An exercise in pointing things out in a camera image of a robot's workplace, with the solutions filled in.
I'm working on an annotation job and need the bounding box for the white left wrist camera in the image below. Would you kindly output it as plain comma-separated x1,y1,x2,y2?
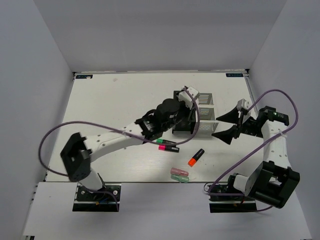
178,86,200,110

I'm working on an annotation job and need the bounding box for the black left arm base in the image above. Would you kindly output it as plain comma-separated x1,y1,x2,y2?
72,173,122,213

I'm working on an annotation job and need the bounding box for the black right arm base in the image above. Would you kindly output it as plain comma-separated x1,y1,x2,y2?
209,175,258,214

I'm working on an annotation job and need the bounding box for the black slotted organizer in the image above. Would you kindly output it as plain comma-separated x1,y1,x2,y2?
172,104,196,134

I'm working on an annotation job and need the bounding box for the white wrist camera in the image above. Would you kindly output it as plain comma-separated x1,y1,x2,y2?
236,98,251,115
178,86,200,110

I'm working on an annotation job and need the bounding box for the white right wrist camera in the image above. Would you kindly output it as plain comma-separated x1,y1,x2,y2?
236,98,251,115

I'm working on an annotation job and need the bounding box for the pink cap black highlighter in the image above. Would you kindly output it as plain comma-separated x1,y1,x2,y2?
158,145,180,153

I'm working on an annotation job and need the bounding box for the blue table label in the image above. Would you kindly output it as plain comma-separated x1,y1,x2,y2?
75,74,93,79
225,73,244,78

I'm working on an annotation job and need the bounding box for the orange cap black highlighter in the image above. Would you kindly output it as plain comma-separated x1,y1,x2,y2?
187,148,205,167

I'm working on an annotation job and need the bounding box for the right blue table label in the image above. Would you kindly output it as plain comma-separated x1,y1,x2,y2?
225,73,244,78

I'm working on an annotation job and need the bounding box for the green translucent eraser case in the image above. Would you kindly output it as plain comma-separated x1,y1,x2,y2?
170,174,190,183

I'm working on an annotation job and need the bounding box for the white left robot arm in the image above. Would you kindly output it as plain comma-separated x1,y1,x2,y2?
60,86,200,200

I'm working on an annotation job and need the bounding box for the green cap black highlighter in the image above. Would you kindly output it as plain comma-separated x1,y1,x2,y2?
155,138,177,147

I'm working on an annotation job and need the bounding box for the pink translucent eraser case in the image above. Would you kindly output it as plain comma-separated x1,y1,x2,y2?
170,167,189,177

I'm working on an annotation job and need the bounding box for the left blue table label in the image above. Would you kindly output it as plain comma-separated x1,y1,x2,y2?
75,74,93,79

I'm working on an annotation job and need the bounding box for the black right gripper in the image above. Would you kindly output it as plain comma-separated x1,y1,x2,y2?
211,105,264,144

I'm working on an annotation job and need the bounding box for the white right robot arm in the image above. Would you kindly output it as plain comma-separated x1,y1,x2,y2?
209,106,300,209

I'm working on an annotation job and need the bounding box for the white slotted organizer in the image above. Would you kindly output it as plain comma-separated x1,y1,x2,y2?
196,93,218,137

